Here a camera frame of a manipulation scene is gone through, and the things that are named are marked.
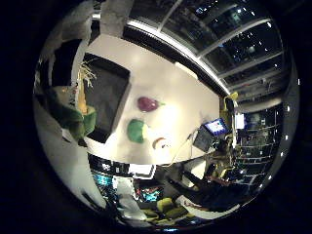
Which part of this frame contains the plush corn toy with husk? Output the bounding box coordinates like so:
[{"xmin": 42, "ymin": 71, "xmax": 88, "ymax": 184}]
[{"xmin": 45, "ymin": 60, "xmax": 98, "ymax": 141}]

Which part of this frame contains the green plush broccoli toy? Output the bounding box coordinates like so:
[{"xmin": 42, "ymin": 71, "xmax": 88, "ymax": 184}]
[{"xmin": 126, "ymin": 118, "xmax": 150, "ymax": 144}]

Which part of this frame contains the purple plush eggplant toy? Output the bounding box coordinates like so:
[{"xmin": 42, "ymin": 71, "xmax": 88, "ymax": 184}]
[{"xmin": 136, "ymin": 96, "xmax": 167, "ymax": 113}]

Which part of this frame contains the black rectangular container box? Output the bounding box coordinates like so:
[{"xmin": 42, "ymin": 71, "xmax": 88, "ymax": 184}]
[{"xmin": 82, "ymin": 53, "xmax": 132, "ymax": 144}]

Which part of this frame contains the blue equipment box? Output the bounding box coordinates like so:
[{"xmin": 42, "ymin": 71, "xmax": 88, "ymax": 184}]
[{"xmin": 92, "ymin": 171, "xmax": 115, "ymax": 196}]

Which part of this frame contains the yellow-green cushioned seat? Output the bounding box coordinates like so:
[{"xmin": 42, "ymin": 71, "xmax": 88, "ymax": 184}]
[{"xmin": 140, "ymin": 196, "xmax": 196, "ymax": 225}]

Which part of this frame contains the black chair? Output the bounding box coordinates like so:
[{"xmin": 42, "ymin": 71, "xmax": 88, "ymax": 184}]
[{"xmin": 167, "ymin": 162, "xmax": 254, "ymax": 213}]

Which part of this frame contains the computer monitor with blue screen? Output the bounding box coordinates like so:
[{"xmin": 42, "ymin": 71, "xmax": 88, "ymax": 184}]
[{"xmin": 204, "ymin": 117, "xmax": 230, "ymax": 137}]

